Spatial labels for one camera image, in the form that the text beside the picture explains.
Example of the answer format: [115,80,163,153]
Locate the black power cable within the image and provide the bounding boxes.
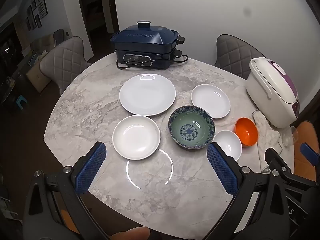
[116,54,188,70]

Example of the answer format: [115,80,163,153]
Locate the blue patterned ceramic bowl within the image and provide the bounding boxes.
[168,106,215,152]

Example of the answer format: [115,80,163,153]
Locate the wall picture frames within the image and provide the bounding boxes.
[25,0,48,29]

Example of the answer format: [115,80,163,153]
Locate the white and purple rice cooker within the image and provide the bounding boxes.
[246,57,300,128]

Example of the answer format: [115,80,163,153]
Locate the dark blue electric multi-cooker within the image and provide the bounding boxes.
[110,20,185,70]

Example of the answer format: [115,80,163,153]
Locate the light grey quilted chair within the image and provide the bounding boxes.
[39,36,92,95]

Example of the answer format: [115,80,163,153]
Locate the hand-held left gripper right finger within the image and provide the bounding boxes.
[206,142,300,240]

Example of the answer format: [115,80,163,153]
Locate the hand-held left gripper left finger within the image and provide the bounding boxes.
[22,142,111,240]

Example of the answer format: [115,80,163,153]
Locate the dark grey quilted chair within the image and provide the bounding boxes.
[214,34,265,79]

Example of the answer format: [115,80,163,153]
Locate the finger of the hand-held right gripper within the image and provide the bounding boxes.
[300,142,320,167]
[264,148,320,188]

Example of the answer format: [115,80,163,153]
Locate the small white shallow plate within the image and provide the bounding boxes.
[191,84,231,119]

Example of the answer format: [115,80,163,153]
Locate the cardboard box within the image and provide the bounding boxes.
[26,65,52,93]

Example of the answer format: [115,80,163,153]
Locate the small white bowl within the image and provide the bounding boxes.
[212,130,242,161]

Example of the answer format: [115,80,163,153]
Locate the white deep plate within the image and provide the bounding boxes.
[112,115,161,161]

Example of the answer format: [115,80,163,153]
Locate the grey dish cloth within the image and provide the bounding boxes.
[251,110,283,173]

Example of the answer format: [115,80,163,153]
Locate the clear drinking glass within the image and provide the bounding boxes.
[282,126,299,147]

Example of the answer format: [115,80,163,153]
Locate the large white plate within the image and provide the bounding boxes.
[119,74,177,117]

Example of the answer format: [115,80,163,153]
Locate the person's left hand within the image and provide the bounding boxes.
[110,226,151,240]

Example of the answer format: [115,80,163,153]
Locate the orange plastic bowl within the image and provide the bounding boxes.
[235,117,258,146]

